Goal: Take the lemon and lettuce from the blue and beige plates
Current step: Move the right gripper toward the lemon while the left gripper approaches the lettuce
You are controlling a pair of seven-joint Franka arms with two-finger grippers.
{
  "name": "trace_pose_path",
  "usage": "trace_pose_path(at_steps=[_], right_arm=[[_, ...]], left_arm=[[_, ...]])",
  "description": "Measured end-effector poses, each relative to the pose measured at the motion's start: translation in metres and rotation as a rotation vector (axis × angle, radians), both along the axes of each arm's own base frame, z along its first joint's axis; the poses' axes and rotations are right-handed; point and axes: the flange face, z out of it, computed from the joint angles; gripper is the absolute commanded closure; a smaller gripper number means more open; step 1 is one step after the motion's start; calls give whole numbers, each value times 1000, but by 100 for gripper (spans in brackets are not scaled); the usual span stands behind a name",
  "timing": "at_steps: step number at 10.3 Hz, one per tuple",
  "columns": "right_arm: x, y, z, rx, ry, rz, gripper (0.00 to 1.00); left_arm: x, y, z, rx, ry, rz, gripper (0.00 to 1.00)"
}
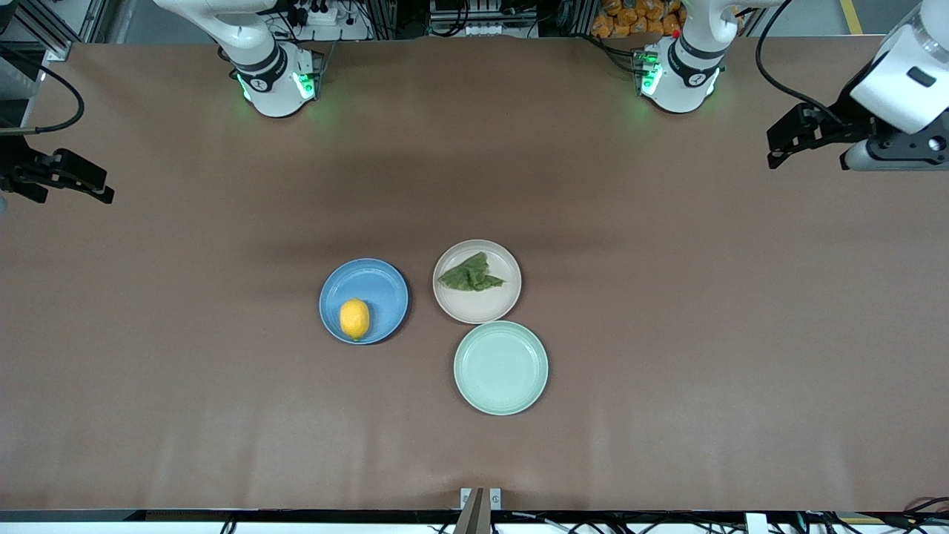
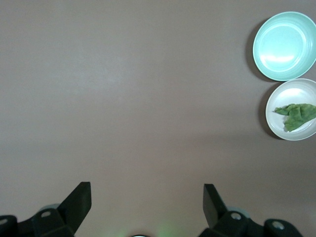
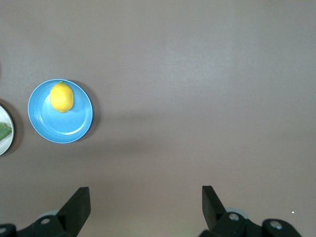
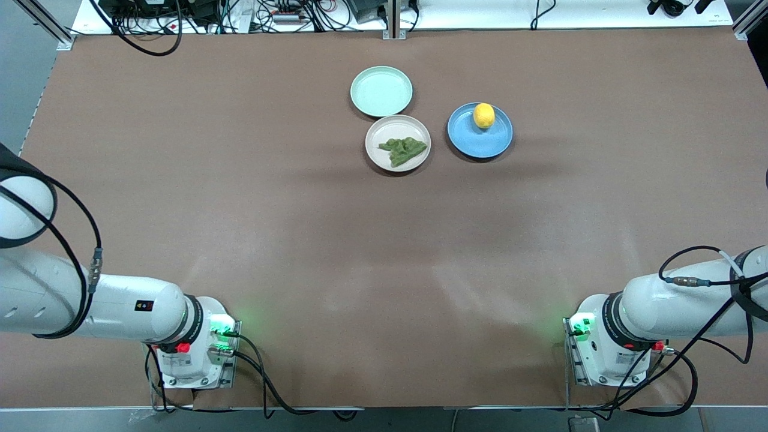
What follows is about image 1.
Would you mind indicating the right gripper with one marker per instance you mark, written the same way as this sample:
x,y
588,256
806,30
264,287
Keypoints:
x,y
12,164

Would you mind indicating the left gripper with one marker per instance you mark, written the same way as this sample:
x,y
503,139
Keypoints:
x,y
844,123

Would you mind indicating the yellow lemon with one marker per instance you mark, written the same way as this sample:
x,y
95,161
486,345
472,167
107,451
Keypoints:
x,y
354,319

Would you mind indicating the green lettuce leaf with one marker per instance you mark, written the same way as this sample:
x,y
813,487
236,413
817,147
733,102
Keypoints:
x,y
471,276

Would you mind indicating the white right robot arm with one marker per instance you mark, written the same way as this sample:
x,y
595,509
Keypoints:
x,y
259,52

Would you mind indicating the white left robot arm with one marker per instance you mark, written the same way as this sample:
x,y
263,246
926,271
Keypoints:
x,y
689,67

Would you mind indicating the pile of orange fruits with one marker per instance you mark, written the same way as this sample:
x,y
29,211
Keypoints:
x,y
630,18

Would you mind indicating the white power strip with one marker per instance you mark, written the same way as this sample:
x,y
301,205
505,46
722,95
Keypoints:
x,y
322,15

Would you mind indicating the white rack equipment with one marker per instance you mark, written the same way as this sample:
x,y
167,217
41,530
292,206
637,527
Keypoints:
x,y
482,30

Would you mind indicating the blue plate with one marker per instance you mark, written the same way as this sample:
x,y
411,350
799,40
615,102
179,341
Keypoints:
x,y
378,285

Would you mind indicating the beige plate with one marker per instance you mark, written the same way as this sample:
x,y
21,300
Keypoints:
x,y
474,308

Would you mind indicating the black table edge strip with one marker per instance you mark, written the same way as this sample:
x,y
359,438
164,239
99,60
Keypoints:
x,y
222,515

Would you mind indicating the pale green plate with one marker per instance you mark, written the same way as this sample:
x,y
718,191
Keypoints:
x,y
500,367

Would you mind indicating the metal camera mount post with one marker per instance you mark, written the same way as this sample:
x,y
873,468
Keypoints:
x,y
480,512

